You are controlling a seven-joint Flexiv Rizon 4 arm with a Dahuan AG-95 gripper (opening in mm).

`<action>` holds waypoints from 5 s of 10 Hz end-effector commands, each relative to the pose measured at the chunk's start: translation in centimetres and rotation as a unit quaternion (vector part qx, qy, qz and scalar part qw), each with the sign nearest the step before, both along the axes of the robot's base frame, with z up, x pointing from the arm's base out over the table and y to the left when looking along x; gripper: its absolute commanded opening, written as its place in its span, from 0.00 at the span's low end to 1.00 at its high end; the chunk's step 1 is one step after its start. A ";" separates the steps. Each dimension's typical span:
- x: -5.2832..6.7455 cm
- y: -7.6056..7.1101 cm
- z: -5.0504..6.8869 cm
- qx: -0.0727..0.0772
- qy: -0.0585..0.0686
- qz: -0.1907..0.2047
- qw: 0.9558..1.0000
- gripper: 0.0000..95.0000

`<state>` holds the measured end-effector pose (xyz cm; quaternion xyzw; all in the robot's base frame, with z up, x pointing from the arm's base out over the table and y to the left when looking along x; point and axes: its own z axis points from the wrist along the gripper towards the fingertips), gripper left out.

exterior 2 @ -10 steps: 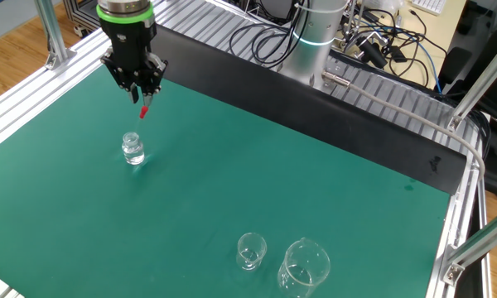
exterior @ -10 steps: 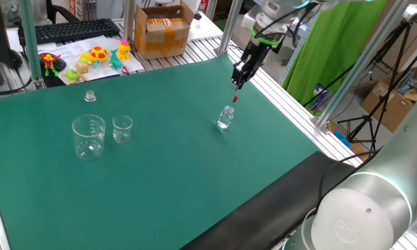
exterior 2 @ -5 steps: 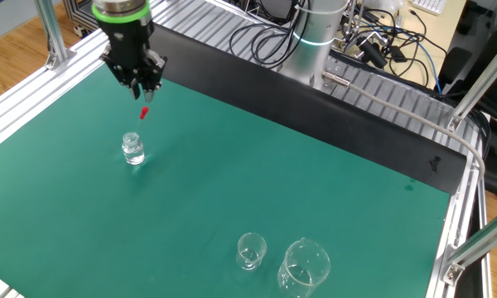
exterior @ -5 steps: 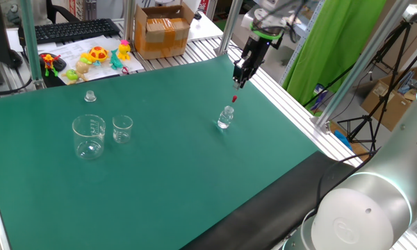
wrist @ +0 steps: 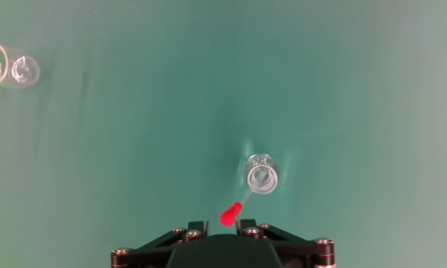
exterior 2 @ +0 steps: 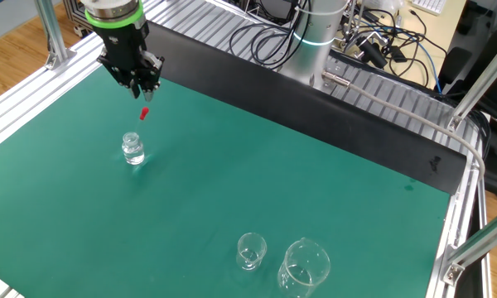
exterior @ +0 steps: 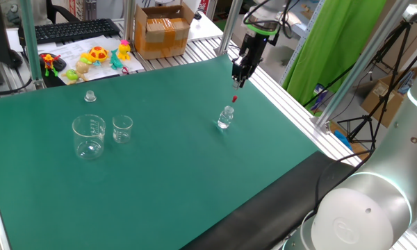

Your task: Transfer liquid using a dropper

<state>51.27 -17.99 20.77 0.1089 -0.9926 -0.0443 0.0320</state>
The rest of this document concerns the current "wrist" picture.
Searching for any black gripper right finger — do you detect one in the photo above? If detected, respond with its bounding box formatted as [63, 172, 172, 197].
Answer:
[235, 218, 336, 268]

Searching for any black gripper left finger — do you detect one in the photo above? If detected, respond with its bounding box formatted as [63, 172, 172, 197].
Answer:
[110, 220, 209, 268]

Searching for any glass dropper with red bulb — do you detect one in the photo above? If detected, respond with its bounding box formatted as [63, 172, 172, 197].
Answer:
[219, 187, 255, 228]

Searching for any small clear glass bottle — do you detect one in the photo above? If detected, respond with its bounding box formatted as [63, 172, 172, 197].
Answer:
[244, 153, 280, 195]

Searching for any green table mat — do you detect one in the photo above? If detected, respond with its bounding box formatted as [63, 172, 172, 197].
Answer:
[0, 0, 447, 268]

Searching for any small glass beaker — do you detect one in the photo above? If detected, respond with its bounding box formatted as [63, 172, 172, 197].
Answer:
[0, 36, 41, 89]

